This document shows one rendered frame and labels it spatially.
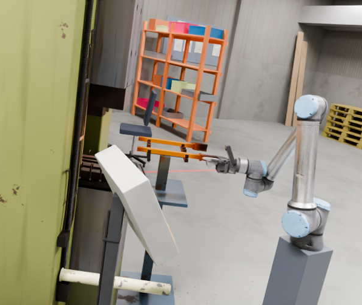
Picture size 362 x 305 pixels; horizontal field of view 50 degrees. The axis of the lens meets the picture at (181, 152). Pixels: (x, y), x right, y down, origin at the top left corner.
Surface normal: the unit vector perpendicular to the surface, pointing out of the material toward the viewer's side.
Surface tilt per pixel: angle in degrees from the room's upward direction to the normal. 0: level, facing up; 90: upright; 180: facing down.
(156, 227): 90
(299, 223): 95
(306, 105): 82
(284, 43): 90
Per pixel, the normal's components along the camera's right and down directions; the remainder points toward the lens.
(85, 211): 0.00, 0.25
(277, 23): 0.51, 0.30
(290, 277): -0.84, 0.00
